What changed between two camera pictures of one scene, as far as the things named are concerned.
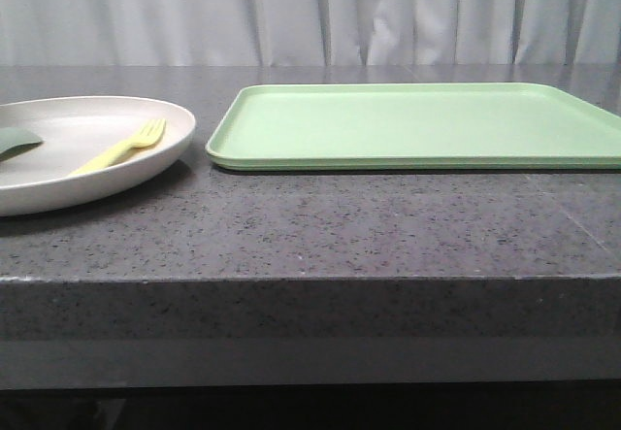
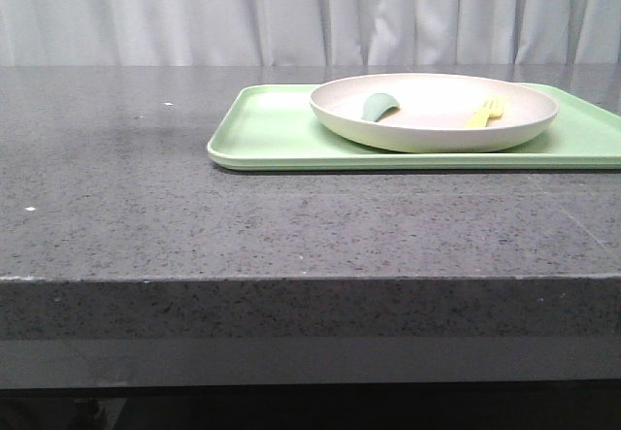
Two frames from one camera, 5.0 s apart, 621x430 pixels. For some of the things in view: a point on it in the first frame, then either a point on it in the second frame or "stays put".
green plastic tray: [412, 126] stays put
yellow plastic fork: [149, 135] -> [490, 108]
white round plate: [93, 150] -> [434, 112]
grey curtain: [310, 15] stays put
